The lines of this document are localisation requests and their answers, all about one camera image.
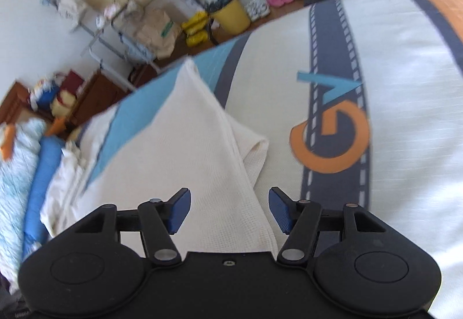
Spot cream waffle-knit garment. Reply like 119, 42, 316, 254
72, 60, 277, 255

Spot white baby garment with duck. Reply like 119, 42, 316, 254
40, 127, 88, 237

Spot blue pillow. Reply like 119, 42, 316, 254
22, 135, 64, 259

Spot road-print bed sheet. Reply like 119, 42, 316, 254
6, 0, 463, 319

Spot wooden nightstand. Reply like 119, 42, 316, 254
1, 70, 132, 129

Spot light blue patterned quilt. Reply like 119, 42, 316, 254
1, 118, 46, 292

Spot brown paper bag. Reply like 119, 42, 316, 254
134, 8, 182, 60

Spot yellow plastic bag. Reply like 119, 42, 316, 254
181, 11, 210, 48

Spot metal rack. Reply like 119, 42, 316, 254
39, 0, 164, 92

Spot yellow trash bin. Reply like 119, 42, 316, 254
210, 0, 251, 35

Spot white sneakers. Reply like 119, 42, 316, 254
245, 0, 271, 23

